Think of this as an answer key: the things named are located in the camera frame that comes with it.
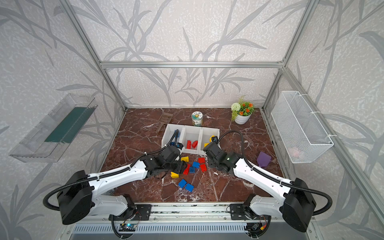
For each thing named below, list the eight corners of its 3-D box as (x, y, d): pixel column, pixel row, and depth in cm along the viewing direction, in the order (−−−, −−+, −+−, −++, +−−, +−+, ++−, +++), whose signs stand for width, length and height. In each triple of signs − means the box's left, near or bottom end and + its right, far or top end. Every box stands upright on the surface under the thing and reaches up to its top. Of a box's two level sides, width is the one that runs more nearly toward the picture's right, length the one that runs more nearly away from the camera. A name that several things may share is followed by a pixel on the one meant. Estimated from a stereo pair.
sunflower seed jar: (191, 126, 111) (190, 118, 105) (193, 118, 116) (192, 110, 110) (201, 127, 111) (201, 120, 104) (203, 119, 116) (203, 111, 109)
